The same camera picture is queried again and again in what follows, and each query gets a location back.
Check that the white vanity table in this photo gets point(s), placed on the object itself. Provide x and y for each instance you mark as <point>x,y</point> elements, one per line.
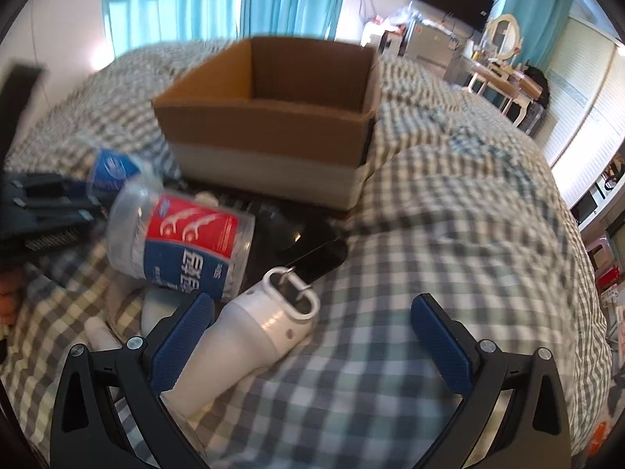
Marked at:
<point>515,87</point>

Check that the white bottle with ring cap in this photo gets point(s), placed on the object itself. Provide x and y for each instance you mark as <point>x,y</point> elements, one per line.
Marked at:
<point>254,331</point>

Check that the oval vanity mirror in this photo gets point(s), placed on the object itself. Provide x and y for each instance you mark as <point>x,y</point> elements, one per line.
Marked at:
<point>503,38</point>

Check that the silver mini fridge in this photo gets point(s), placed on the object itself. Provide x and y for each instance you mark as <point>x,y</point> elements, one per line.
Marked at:
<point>437,47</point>

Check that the hand in orange glove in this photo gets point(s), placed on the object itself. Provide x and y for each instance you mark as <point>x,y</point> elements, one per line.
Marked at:
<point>11,284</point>

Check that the floss pick jar red blue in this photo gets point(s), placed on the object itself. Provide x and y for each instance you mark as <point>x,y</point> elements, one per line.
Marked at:
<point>174,241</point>

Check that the white wardrobe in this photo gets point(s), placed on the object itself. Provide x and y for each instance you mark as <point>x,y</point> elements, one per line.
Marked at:
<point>584,125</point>

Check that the teal curtain right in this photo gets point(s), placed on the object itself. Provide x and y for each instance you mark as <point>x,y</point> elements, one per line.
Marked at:
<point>541,23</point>

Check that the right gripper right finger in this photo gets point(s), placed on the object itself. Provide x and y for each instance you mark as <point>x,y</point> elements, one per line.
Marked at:
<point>534,430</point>

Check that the checkered bed duvet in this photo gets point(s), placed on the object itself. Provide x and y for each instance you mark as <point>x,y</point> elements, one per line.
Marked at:
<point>457,202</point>

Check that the black smartphone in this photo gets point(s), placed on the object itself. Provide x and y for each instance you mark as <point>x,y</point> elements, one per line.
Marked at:
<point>320,261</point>

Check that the teal curtain left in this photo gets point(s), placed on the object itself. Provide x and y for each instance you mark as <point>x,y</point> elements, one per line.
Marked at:
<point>132,24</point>

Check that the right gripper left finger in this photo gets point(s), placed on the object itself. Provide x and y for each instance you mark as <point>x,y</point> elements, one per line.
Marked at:
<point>86,429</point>

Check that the cardboard box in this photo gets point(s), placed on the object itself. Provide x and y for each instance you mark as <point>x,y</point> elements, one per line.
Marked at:
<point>286,117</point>

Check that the small blue label jar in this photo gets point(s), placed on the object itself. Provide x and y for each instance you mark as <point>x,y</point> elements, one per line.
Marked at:
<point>105,170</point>

